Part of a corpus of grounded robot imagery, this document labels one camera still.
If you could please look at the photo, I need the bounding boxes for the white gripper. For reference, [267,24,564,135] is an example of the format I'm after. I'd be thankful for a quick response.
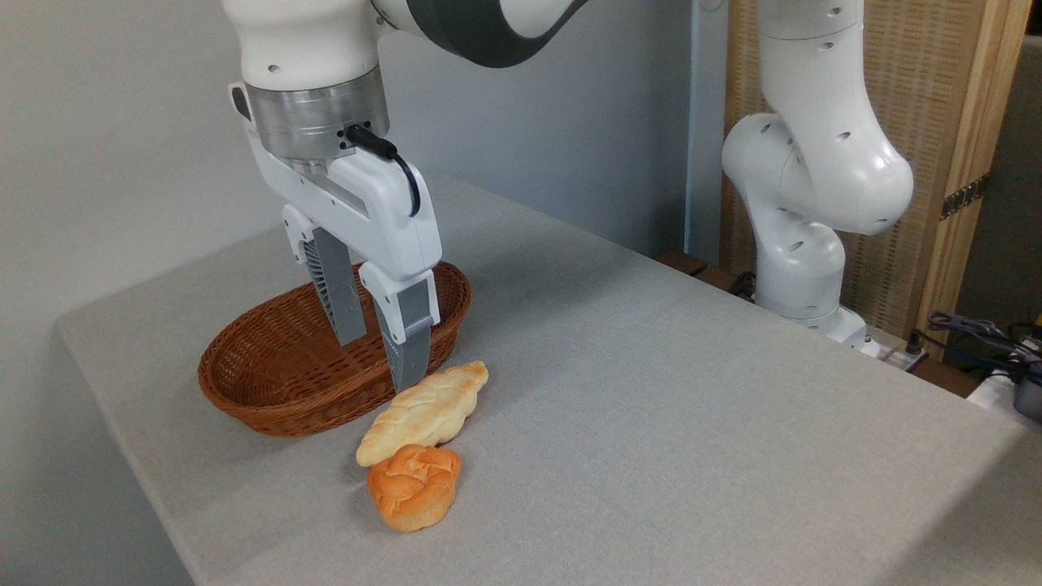
[229,81,443,394]

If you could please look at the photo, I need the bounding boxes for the round orange bread roll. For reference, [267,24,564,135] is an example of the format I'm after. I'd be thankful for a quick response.
[366,444,462,533]

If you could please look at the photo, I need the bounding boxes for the long pale braided bread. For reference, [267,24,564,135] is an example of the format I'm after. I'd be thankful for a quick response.
[356,361,490,469]

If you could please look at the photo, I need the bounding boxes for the brown wicker basket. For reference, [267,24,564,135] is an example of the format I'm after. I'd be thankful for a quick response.
[198,260,473,438]

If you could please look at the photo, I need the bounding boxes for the wooden rattan folding screen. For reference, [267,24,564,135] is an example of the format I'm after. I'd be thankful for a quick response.
[720,0,1033,359]

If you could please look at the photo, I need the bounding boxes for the grey box device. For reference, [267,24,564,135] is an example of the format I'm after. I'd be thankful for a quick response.
[1014,362,1042,422]

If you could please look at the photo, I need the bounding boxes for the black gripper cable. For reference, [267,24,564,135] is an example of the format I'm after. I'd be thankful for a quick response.
[346,124,422,217]

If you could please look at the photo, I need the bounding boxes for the dark cable bundle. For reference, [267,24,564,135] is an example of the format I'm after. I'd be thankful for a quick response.
[916,312,1042,377]

